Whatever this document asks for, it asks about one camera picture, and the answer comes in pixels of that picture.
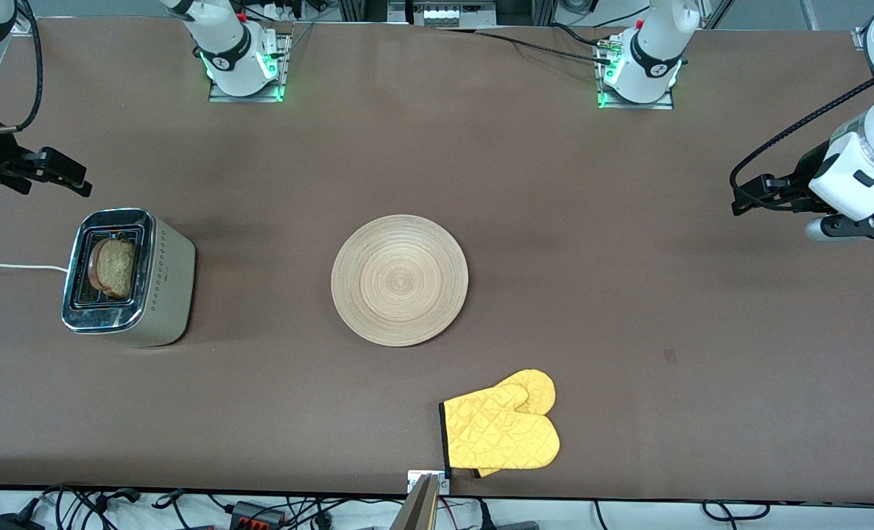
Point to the round wooden plate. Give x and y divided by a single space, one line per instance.
400 280

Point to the tan angled beam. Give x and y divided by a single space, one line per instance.
418 508

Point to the brown bread slice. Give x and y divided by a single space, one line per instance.
116 269

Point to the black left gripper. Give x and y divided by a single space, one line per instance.
802 174

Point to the grey electrical box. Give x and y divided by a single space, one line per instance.
440 13

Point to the yellow quilted oven mitt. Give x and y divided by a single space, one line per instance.
499 434

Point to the black device red connectors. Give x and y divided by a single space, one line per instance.
256 515

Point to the chrome two-slot toaster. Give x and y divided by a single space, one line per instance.
171 294

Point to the white power strip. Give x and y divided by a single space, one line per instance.
282 11

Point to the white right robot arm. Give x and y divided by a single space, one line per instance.
223 44

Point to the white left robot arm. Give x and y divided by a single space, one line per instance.
650 44

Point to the metal table corner bracket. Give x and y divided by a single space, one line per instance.
26 28
864 38

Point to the black power adapter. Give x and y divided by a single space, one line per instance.
13 523

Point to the small metal edge bracket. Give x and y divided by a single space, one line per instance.
411 482

